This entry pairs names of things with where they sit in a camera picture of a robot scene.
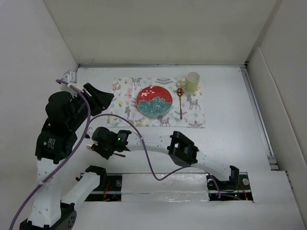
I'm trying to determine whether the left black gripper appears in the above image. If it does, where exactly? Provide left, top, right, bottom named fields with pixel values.
left=69, top=82, right=114, bottom=129

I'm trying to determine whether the copper fork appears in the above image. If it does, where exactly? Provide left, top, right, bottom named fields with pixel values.
left=86, top=144, right=126, bottom=160

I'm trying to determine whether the red and teal plate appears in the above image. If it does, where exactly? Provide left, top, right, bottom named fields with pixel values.
left=135, top=86, right=173, bottom=117

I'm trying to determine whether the animal print cloth placemat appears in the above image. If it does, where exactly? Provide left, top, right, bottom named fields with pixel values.
left=107, top=78, right=205, bottom=128

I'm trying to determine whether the copper spoon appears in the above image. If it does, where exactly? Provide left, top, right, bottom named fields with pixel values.
left=176, top=88, right=183, bottom=120

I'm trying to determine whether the pale yellow mug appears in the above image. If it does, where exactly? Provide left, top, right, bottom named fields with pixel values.
left=179, top=71, right=200, bottom=92

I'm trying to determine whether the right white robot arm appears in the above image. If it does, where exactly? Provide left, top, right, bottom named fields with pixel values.
left=90, top=127, right=239, bottom=189

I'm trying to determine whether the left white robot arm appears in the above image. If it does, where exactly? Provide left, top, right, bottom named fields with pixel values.
left=19, top=83, right=114, bottom=230

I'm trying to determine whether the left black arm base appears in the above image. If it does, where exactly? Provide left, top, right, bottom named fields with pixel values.
left=85, top=174, right=122, bottom=202

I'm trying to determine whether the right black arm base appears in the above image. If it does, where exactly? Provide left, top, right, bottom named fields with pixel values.
left=206, top=172, right=253, bottom=201

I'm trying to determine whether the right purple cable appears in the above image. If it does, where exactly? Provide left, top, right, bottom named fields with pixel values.
left=88, top=113, right=223, bottom=199

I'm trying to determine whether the purple cable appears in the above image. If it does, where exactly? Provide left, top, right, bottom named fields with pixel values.
left=88, top=113, right=223, bottom=199
left=9, top=79, right=92, bottom=230

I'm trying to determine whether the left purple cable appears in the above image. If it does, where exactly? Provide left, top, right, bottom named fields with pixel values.
left=9, top=79, right=92, bottom=230

